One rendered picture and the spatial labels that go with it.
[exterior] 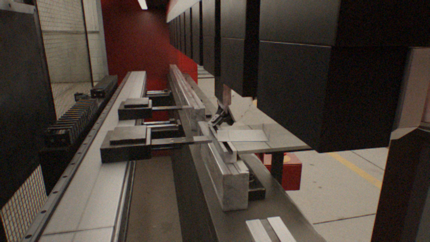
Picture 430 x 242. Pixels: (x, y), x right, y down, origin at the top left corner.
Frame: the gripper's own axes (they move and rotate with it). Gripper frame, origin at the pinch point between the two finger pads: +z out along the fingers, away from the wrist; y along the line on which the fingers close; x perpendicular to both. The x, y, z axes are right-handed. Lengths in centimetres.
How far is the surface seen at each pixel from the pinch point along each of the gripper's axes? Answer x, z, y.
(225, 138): 12.1, 6.1, 3.7
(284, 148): 25.4, 0.4, -0.1
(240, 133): 12.3, 1.6, 1.1
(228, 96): 15.5, 2.3, 15.3
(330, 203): -21, -69, -155
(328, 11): 51, 16, 42
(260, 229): 38.7, 22.9, 9.8
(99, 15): -676, -222, -54
